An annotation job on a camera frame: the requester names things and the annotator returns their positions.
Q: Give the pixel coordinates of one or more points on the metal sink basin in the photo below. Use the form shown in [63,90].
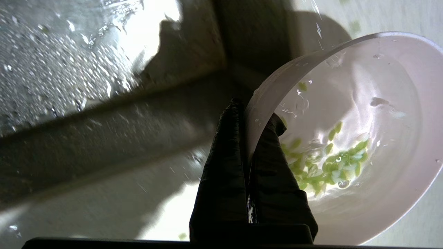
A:
[86,86]

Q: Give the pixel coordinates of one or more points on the green beans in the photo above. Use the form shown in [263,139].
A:
[328,166]

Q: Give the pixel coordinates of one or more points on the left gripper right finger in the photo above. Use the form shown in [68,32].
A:
[273,186]

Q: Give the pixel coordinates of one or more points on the white bowl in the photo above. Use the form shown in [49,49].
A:
[363,114]

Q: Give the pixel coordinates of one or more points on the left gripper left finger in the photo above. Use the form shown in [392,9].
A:
[221,180]

